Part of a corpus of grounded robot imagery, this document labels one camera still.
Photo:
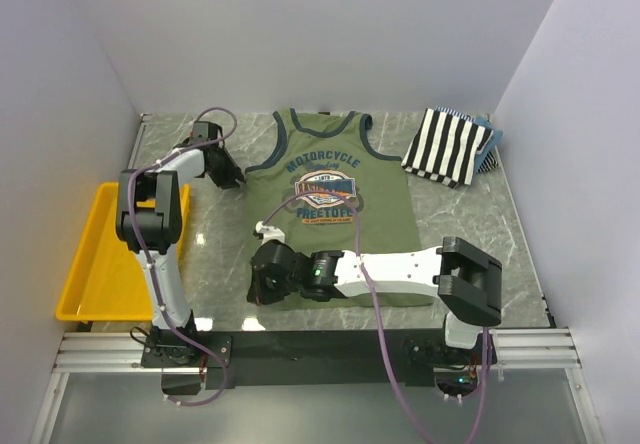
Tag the blue striped folded garment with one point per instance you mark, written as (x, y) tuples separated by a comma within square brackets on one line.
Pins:
[(482, 165)]

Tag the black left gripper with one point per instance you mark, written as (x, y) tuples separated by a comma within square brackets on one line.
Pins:
[(227, 180)]

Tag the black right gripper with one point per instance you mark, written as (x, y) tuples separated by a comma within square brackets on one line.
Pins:
[(260, 294)]

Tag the yellow plastic tray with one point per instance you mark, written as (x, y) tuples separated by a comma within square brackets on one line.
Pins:
[(105, 281)]

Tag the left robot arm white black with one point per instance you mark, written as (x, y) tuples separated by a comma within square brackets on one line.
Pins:
[(149, 221)]

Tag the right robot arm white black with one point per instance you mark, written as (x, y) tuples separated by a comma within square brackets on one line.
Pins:
[(467, 280)]

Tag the black base crossbar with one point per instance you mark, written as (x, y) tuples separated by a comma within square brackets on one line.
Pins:
[(264, 358)]

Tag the black white striped folded top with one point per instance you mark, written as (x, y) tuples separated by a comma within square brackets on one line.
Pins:
[(444, 149)]

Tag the olive green tank top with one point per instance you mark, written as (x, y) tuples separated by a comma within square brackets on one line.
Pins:
[(327, 188)]

